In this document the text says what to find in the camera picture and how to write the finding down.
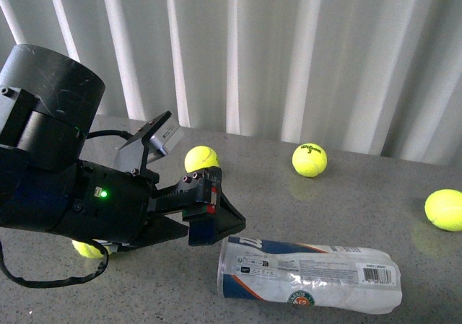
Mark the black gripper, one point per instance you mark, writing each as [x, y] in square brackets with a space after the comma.
[111, 206]

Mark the clear Wilson tennis ball can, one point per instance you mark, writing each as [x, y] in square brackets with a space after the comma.
[350, 278]

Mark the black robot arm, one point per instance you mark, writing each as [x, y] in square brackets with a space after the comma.
[48, 103]

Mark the Wilson 3 tennis ball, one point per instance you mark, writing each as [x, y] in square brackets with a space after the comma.
[200, 157]

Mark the plain yellow tennis ball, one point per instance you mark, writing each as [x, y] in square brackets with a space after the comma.
[309, 160]

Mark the far left tennis ball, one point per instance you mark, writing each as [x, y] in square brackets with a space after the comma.
[89, 251]

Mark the Roland Garros tennis ball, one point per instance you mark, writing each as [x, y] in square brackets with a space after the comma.
[443, 209]

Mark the white pleated curtain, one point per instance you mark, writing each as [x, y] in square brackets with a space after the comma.
[376, 77]

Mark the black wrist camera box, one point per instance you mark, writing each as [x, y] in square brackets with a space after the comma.
[151, 142]

